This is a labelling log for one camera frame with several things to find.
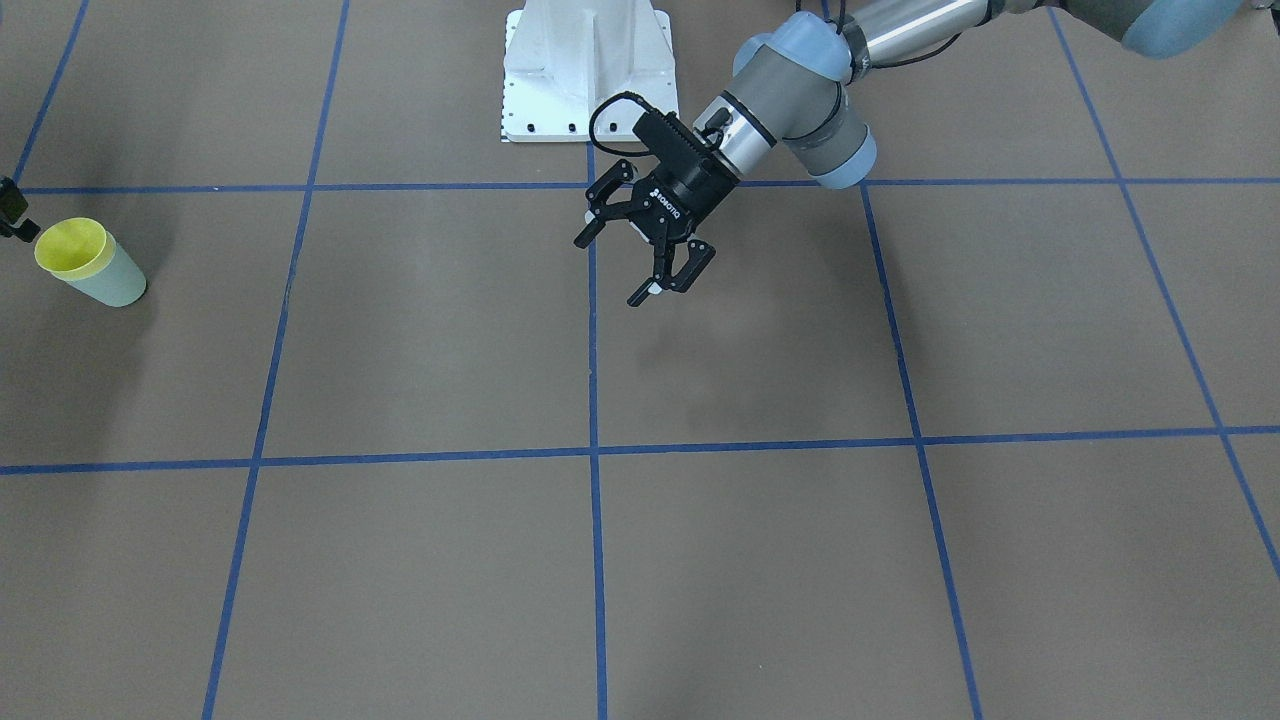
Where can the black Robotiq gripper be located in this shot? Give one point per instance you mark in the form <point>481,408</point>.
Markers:
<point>688,192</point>

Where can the yellow plastic cup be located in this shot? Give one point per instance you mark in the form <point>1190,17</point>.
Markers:
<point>75,249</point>

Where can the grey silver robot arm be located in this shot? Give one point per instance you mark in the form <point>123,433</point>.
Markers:
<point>789,87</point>

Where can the light green plastic cup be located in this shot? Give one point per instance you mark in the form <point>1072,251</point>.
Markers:
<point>113,278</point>

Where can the black gripper at edge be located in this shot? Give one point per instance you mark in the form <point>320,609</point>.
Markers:
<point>14,213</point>

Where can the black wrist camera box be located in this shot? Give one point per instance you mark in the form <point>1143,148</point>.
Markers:
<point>669,141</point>

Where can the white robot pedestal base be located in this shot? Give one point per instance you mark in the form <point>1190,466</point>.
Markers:
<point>565,58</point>

